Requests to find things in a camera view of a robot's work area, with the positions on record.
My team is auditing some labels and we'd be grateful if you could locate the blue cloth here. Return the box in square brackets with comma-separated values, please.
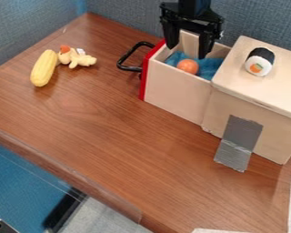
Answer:
[164, 50, 226, 82]

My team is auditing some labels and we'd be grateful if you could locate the drawer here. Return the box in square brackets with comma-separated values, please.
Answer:
[115, 29, 234, 126]

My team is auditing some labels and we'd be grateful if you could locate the toy sushi roll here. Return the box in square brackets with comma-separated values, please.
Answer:
[242, 46, 277, 77]

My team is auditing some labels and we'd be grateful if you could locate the orange toy ball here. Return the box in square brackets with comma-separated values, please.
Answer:
[176, 58, 201, 76]

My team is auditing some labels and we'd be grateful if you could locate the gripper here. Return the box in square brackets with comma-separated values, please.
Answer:
[158, 2, 226, 60]

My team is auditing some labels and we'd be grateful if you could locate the cabinet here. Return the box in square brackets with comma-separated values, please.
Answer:
[200, 35, 291, 174]

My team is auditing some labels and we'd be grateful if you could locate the yellow plush duck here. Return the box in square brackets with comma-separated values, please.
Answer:
[55, 45, 98, 70]

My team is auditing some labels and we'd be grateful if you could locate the yellow toy corn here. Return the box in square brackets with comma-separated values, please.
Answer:
[28, 49, 60, 88]

